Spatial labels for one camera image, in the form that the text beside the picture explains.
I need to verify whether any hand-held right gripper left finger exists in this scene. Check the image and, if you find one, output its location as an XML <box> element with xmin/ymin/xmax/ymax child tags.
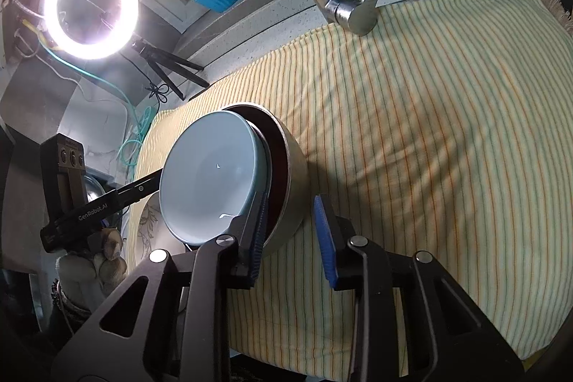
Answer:
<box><xmin>51</xmin><ymin>189</ymin><xmax>271</xmax><ymax>382</ymax></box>

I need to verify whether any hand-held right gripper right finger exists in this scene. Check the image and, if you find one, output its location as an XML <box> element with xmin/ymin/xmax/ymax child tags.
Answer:
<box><xmin>313</xmin><ymin>194</ymin><xmax>524</xmax><ymax>382</ymax></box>

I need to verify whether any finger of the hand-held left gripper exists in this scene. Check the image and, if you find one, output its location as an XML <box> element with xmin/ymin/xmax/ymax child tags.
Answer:
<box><xmin>40</xmin><ymin>168</ymin><xmax>164</xmax><ymax>254</ymax></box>

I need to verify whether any grey leaf plate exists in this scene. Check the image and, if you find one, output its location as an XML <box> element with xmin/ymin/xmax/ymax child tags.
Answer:
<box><xmin>126</xmin><ymin>192</ymin><xmax>193</xmax><ymax>275</ymax></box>

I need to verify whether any large steel bowl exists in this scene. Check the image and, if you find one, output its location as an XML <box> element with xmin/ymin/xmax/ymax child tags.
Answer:
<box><xmin>221</xmin><ymin>101</ymin><xmax>310</xmax><ymax>260</ymax></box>

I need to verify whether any red steel bowl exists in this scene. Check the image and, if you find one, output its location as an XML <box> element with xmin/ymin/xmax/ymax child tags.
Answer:
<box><xmin>159</xmin><ymin>107</ymin><xmax>289</xmax><ymax>248</ymax></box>

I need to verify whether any person's left forearm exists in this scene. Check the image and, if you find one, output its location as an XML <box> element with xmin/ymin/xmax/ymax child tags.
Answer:
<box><xmin>47</xmin><ymin>284</ymin><xmax>97</xmax><ymax>338</ymax></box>

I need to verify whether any person's left hand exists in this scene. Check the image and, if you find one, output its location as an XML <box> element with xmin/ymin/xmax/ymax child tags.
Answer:
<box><xmin>56</xmin><ymin>225</ymin><xmax>128</xmax><ymax>311</ymax></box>

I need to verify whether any steel dome lid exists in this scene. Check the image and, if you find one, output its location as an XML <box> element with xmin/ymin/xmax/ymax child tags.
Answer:
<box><xmin>83</xmin><ymin>171</ymin><xmax>110</xmax><ymax>204</ymax></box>

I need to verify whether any striped yellow cloth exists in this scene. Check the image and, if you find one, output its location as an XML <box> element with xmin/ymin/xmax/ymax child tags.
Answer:
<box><xmin>121</xmin><ymin>0</ymin><xmax>573</xmax><ymax>369</ymax></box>

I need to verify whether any black tripod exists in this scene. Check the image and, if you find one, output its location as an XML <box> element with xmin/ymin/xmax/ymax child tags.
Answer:
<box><xmin>132</xmin><ymin>37</ymin><xmax>210</xmax><ymax>100</ymax></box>

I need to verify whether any teal hose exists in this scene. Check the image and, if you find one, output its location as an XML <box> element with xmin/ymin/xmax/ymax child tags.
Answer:
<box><xmin>42</xmin><ymin>37</ymin><xmax>155</xmax><ymax>168</ymax></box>

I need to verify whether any black cable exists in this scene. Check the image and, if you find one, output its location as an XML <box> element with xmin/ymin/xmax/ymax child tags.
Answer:
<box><xmin>121</xmin><ymin>51</ymin><xmax>171</xmax><ymax>101</ymax></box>

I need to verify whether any yellow hose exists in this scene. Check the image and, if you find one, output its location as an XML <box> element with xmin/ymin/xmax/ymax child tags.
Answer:
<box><xmin>22</xmin><ymin>19</ymin><xmax>59</xmax><ymax>52</ymax></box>

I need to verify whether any ring light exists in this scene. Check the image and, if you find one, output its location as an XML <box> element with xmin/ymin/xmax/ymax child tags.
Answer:
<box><xmin>45</xmin><ymin>0</ymin><xmax>138</xmax><ymax>59</ymax></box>

